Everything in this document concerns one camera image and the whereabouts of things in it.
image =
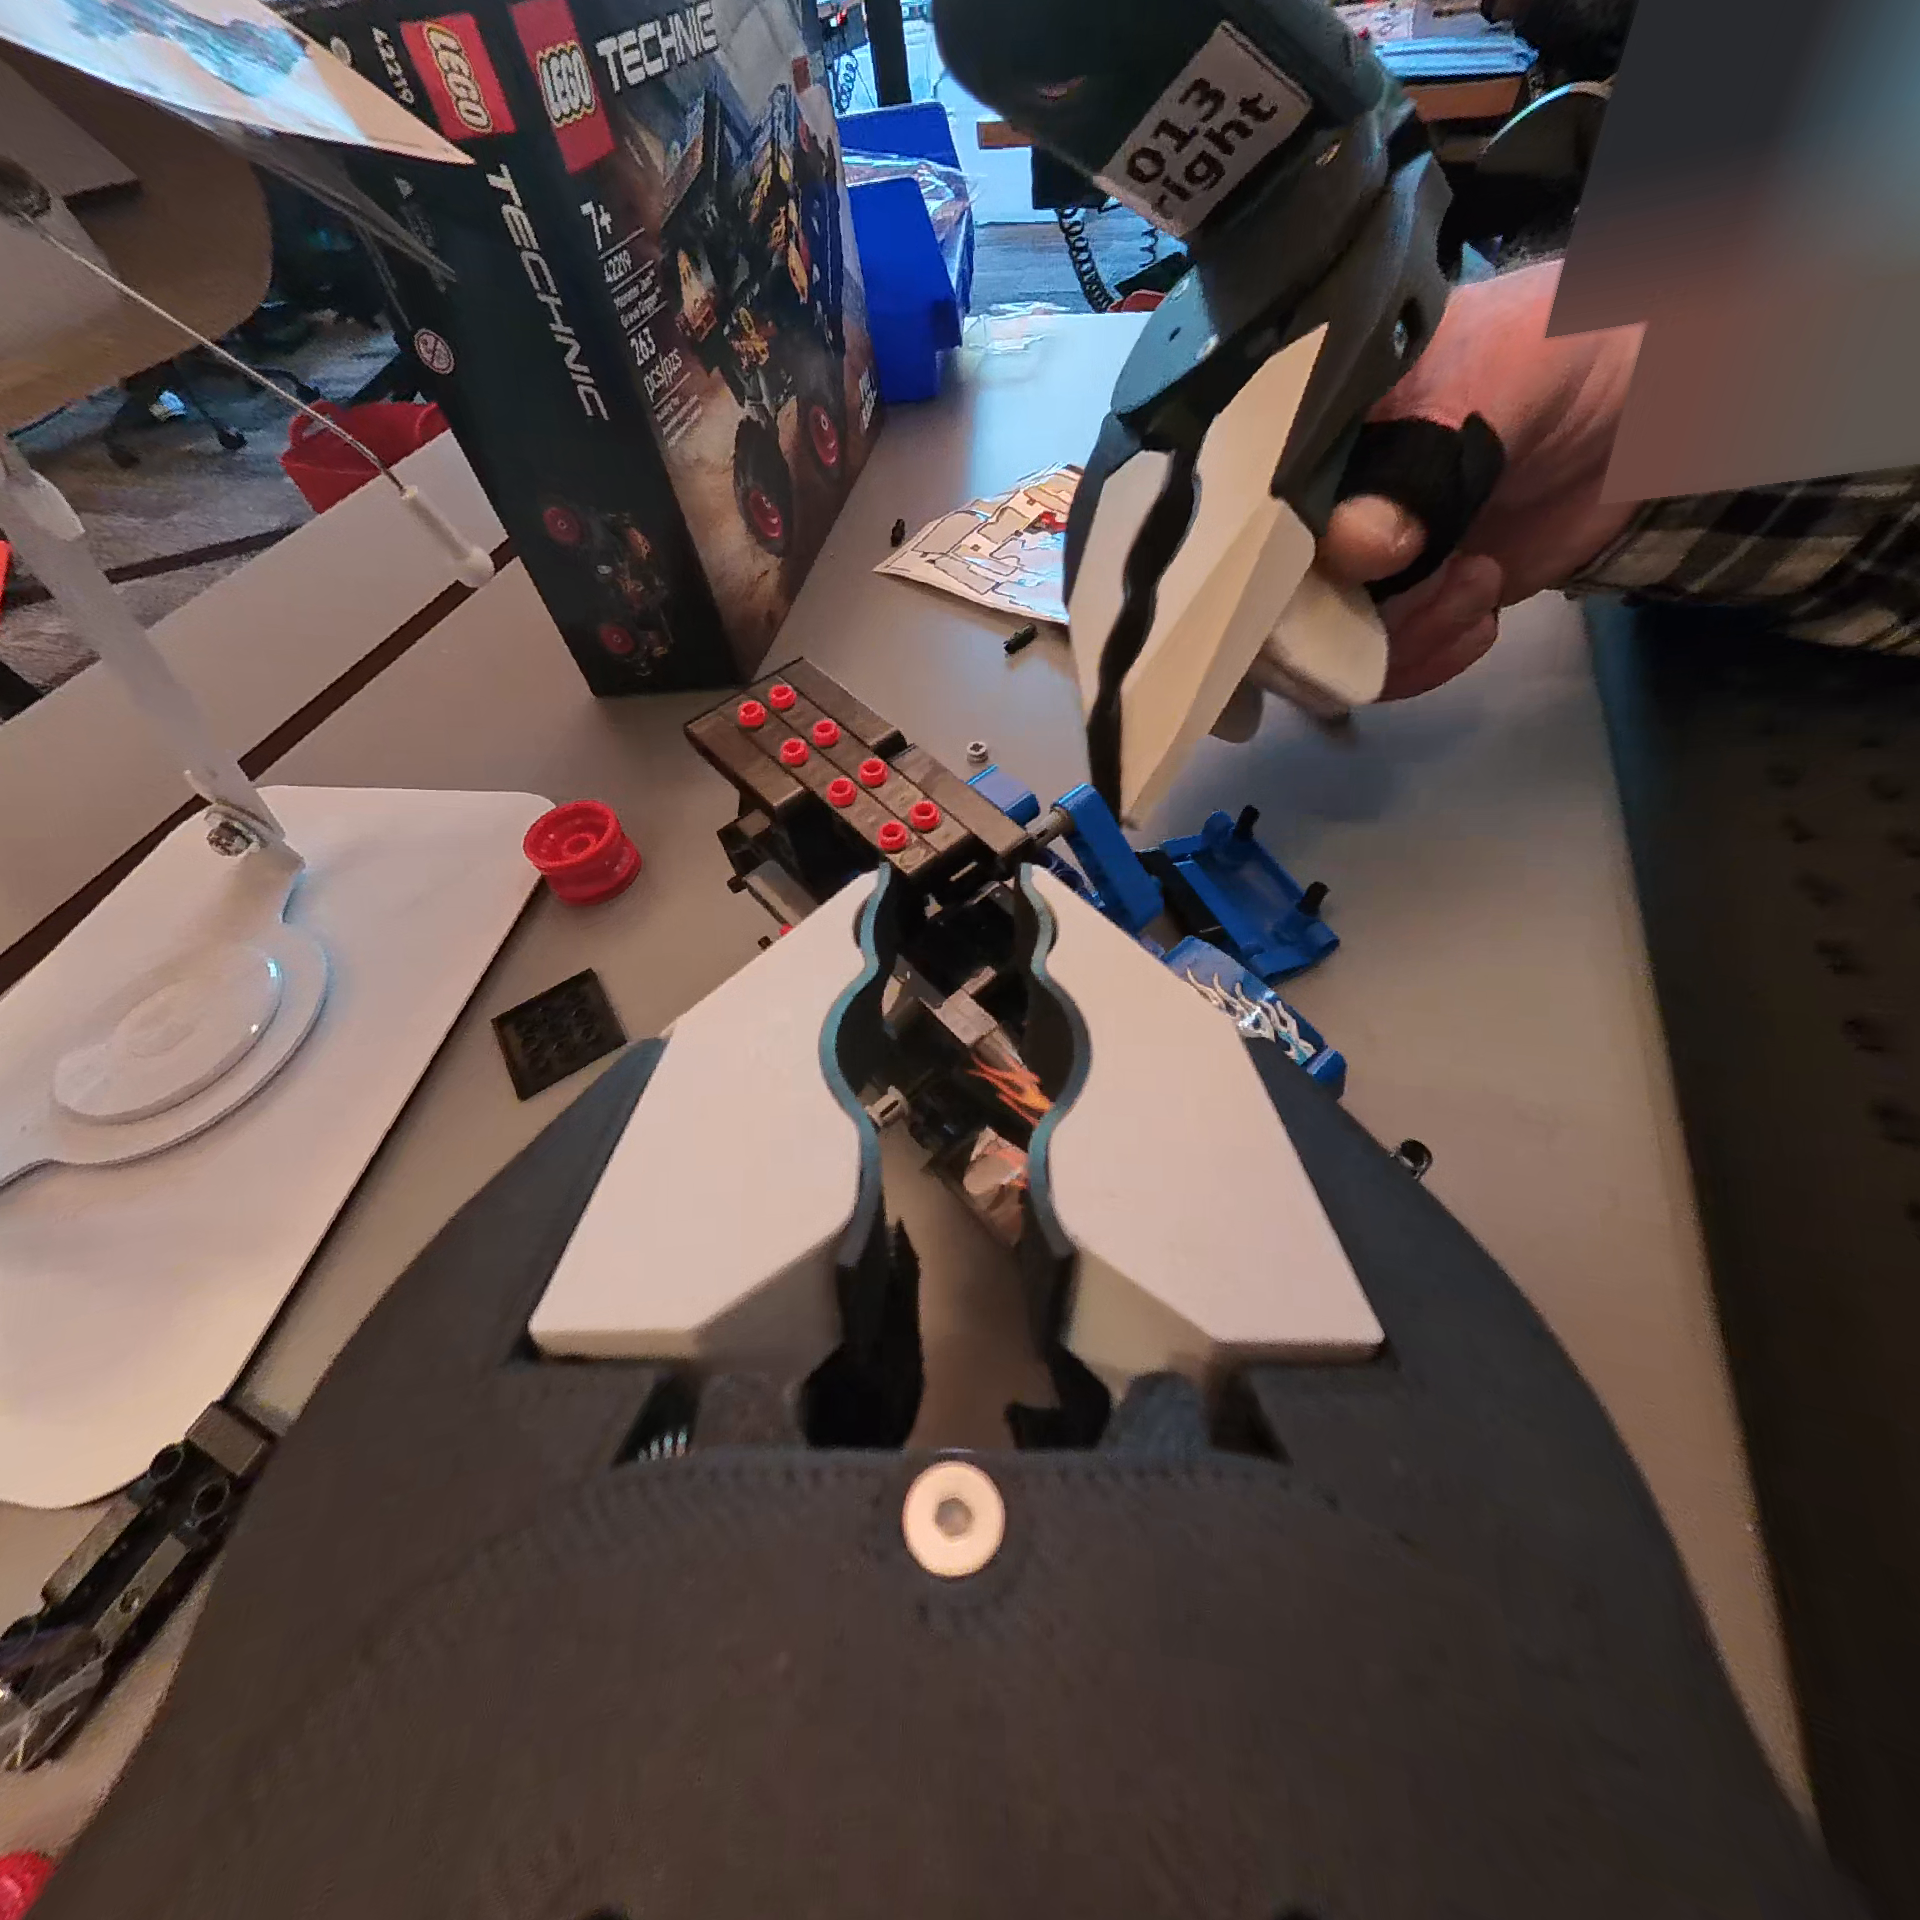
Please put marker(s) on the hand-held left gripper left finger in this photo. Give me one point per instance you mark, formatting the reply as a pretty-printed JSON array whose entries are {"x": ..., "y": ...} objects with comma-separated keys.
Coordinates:
[{"x": 706, "y": 1172}]

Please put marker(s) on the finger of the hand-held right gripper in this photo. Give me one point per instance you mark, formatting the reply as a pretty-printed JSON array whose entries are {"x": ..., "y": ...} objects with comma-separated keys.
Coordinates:
[
  {"x": 1230, "y": 571},
  {"x": 1102, "y": 600}
]

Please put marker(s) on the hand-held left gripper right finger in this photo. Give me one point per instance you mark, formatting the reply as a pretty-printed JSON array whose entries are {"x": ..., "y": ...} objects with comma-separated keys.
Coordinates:
[{"x": 1202, "y": 1184}]

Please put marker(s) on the toy truck model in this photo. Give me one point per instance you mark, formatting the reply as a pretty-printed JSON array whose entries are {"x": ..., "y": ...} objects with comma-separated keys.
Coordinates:
[{"x": 839, "y": 780}]

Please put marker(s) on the person's right forearm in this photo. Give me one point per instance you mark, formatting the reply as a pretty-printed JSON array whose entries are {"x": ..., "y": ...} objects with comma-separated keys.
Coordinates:
[{"x": 1770, "y": 556}]

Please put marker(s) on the grey desk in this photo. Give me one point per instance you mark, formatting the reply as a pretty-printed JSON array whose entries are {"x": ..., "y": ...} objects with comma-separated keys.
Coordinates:
[{"x": 1500, "y": 901}]

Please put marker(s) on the person's right hand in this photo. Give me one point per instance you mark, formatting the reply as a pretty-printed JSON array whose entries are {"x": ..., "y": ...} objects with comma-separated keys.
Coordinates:
[{"x": 1546, "y": 436}]

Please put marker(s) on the sticker sheet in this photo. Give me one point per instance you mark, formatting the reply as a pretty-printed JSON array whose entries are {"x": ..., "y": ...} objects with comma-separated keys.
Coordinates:
[{"x": 974, "y": 547}]

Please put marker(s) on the black square plate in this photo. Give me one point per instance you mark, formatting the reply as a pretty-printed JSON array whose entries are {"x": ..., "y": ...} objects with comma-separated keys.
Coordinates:
[{"x": 553, "y": 1039}]

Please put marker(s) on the blue panel piece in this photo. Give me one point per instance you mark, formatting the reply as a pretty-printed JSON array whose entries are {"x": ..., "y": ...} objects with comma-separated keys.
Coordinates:
[{"x": 1260, "y": 901}]

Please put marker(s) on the blue storage bin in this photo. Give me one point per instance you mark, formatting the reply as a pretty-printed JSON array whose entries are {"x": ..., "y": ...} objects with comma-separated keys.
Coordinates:
[{"x": 902, "y": 255}]

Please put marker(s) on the red wheel hub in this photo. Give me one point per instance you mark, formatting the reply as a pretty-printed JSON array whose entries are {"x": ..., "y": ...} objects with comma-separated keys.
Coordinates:
[
  {"x": 20, "y": 1886},
  {"x": 582, "y": 856}
]

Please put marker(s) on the white book stand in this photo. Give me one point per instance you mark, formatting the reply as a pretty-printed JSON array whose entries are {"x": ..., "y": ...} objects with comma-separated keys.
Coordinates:
[{"x": 375, "y": 901}]

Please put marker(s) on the black toy set box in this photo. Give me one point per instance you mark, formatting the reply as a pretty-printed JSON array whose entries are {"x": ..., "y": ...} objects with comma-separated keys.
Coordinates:
[{"x": 645, "y": 375}]

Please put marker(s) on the black beam piece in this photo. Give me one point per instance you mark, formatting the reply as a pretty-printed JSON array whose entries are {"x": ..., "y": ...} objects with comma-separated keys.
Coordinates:
[{"x": 142, "y": 1530}]

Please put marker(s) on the red bin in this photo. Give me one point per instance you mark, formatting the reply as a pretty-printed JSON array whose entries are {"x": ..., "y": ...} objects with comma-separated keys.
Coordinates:
[{"x": 359, "y": 451}]

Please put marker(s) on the open instruction booklet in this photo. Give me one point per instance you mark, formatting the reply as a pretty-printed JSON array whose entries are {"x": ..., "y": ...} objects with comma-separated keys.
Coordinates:
[{"x": 226, "y": 60}]

